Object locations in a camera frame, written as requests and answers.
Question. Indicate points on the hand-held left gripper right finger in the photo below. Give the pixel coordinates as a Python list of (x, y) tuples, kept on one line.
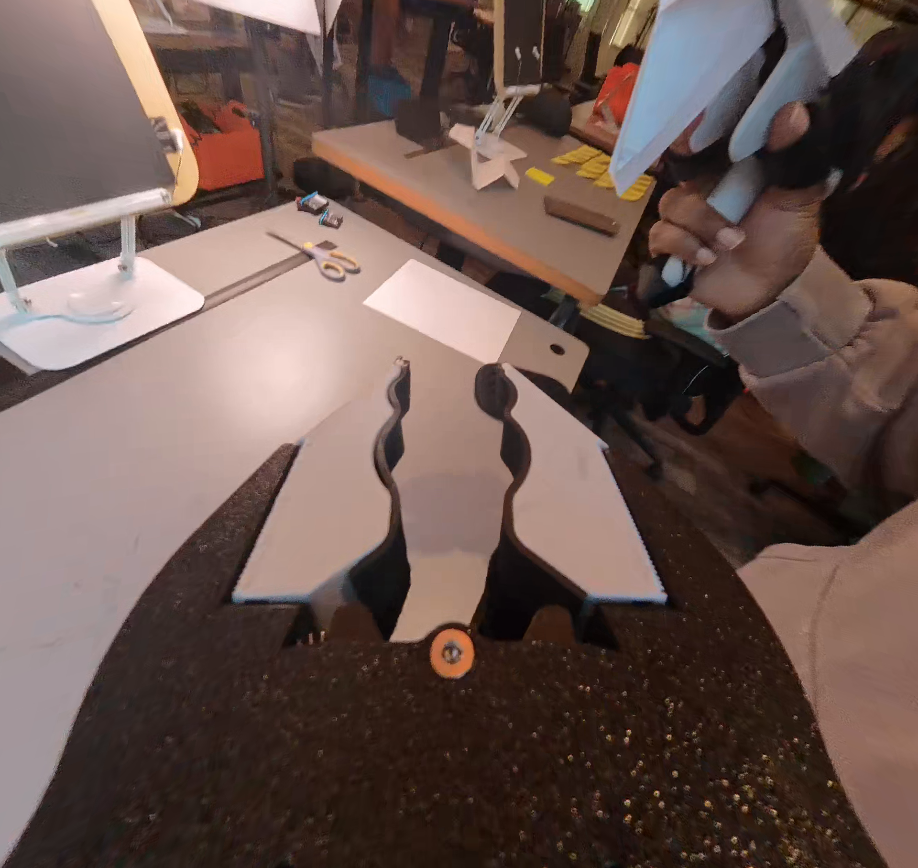
[(581, 516)]

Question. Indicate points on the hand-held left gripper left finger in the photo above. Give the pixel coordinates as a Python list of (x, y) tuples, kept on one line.
[(315, 516)]

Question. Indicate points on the white paper sheet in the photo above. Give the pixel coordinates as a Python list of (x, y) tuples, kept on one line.
[(688, 57), (444, 308)]

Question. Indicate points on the person's right forearm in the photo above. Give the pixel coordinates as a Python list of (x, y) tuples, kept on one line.
[(825, 351)]

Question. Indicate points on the grey desk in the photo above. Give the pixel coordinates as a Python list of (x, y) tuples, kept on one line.
[(179, 394)]

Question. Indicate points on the dark standing desk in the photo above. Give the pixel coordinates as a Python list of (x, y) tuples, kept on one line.
[(437, 36)]

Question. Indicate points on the person's right hand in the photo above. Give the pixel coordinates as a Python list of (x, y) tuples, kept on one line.
[(760, 258)]

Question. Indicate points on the orange bag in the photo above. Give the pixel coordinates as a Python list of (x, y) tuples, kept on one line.
[(617, 93)]

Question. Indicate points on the yellow foam piece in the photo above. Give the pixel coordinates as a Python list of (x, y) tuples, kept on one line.
[(540, 176), (638, 188), (604, 181), (594, 167), (576, 156)]

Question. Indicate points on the yellow striped stack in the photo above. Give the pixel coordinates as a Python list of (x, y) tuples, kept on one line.
[(617, 321)]

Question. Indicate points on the black round object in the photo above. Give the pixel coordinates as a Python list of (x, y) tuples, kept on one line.
[(552, 111)]

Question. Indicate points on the brown rectangular case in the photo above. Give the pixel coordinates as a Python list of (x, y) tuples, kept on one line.
[(581, 215)]

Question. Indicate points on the tilted board on white stand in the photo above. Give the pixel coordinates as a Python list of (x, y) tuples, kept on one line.
[(520, 14)]

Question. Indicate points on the folded paper airplane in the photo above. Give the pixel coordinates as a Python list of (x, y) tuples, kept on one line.
[(488, 161)]

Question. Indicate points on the small black gadget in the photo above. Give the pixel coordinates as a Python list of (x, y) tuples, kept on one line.
[(331, 219), (313, 202)]

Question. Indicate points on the grey table with wooden edge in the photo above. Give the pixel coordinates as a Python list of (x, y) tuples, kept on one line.
[(459, 201)]

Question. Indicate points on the black block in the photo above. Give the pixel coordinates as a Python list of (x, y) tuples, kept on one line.
[(419, 122)]

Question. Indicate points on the orange plastic crate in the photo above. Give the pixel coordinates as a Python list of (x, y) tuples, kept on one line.
[(229, 150)]

